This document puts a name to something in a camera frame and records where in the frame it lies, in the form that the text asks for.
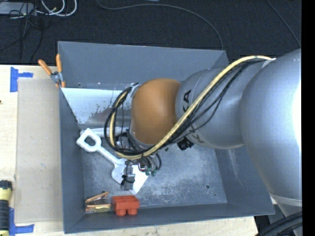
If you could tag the pale wood board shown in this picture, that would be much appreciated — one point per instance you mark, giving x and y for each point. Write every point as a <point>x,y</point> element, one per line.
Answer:
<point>37,144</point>

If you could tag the white toy shovel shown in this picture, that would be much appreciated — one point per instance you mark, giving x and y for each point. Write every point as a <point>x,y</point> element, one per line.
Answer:
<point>106,154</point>

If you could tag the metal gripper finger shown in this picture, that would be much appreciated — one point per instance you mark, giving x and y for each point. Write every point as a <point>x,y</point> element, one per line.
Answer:
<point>132,177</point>
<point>124,184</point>

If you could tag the grey metal bin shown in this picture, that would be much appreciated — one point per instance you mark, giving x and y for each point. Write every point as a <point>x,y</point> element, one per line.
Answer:
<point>187,181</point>

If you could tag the red toy brick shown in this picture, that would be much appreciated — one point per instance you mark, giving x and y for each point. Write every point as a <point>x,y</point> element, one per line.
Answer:
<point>124,204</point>

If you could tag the wooden clothespin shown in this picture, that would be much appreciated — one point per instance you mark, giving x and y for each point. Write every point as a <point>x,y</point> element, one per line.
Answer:
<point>97,207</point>

